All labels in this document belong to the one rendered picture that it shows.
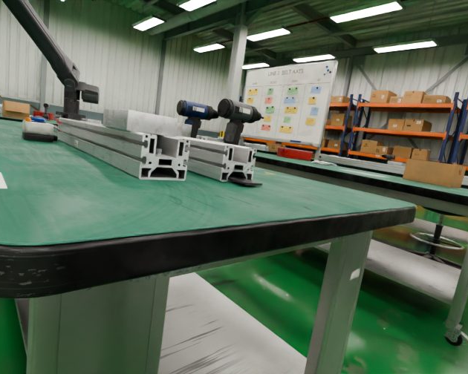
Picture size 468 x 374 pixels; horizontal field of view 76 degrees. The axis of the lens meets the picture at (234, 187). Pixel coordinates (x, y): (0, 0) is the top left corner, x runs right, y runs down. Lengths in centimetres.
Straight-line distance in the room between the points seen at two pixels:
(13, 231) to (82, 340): 18
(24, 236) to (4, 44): 1225
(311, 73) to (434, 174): 214
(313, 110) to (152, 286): 357
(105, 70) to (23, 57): 257
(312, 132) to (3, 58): 1049
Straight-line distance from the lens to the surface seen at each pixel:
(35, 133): 118
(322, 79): 391
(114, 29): 1340
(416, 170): 245
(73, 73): 134
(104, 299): 41
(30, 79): 1245
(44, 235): 28
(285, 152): 306
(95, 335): 44
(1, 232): 30
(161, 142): 67
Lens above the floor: 88
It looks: 9 degrees down
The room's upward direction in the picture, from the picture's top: 8 degrees clockwise
